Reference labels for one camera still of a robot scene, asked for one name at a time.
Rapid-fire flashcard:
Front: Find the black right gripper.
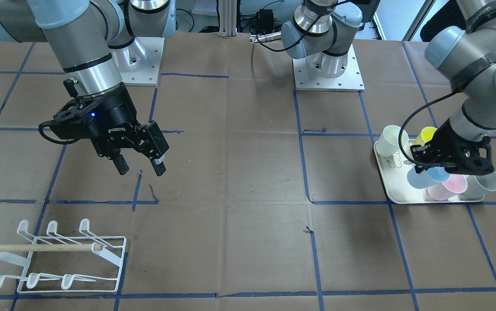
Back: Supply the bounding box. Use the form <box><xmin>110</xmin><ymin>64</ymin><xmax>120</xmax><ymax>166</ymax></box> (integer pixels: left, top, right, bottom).
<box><xmin>41</xmin><ymin>83</ymin><xmax>169</xmax><ymax>176</ymax></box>

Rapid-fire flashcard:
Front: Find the pink plastic cup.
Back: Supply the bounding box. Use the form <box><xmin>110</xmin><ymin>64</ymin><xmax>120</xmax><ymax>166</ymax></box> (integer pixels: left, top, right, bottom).
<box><xmin>426</xmin><ymin>175</ymin><xmax>468</xmax><ymax>201</ymax></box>

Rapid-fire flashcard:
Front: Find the cream white plastic cup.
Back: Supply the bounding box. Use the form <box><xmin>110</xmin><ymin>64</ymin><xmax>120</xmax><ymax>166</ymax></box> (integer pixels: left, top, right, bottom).
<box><xmin>375</xmin><ymin>125</ymin><xmax>408</xmax><ymax>157</ymax></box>

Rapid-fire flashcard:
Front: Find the white wire cup rack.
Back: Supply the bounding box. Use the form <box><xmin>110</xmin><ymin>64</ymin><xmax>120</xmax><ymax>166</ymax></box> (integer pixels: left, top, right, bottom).
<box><xmin>0</xmin><ymin>219</ymin><xmax>127</xmax><ymax>294</ymax></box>

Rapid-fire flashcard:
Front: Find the yellow plastic cup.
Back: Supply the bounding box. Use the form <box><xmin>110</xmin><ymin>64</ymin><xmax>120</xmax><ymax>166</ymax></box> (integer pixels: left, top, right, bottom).
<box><xmin>409</xmin><ymin>126</ymin><xmax>437</xmax><ymax>146</ymax></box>

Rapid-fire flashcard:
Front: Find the grey plastic cup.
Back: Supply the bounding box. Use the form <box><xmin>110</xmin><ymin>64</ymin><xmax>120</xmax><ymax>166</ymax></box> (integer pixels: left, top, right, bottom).
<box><xmin>462</xmin><ymin>171</ymin><xmax>496</xmax><ymax>200</ymax></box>

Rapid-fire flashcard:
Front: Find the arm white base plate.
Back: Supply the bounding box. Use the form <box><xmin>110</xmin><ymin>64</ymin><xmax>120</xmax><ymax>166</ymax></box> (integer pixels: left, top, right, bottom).
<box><xmin>110</xmin><ymin>37</ymin><xmax>165</xmax><ymax>87</ymax></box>
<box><xmin>293</xmin><ymin>45</ymin><xmax>366</xmax><ymax>92</ymax></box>

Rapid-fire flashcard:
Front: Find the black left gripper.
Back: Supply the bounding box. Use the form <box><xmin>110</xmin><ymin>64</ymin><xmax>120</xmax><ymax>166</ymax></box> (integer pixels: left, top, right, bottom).
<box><xmin>411</xmin><ymin>117</ymin><xmax>495</xmax><ymax>175</ymax></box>

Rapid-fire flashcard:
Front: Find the light blue plastic cup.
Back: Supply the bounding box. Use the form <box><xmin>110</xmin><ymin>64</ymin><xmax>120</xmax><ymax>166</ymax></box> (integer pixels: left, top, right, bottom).
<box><xmin>406</xmin><ymin>167</ymin><xmax>451</xmax><ymax>189</ymax></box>

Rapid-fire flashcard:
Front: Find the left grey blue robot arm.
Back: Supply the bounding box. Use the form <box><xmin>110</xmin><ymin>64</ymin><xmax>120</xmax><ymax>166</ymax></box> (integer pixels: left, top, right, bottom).
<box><xmin>281</xmin><ymin>0</ymin><xmax>496</xmax><ymax>175</ymax></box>

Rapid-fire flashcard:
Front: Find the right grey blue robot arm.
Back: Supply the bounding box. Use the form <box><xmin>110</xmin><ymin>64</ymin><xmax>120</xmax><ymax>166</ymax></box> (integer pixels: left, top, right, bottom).
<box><xmin>0</xmin><ymin>0</ymin><xmax>175</xmax><ymax>176</ymax></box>

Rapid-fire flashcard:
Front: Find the cream tray with rabbit drawing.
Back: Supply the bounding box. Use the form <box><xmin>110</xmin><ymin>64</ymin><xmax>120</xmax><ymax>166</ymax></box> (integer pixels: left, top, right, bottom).
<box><xmin>374</xmin><ymin>150</ymin><xmax>489</xmax><ymax>204</ymax></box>

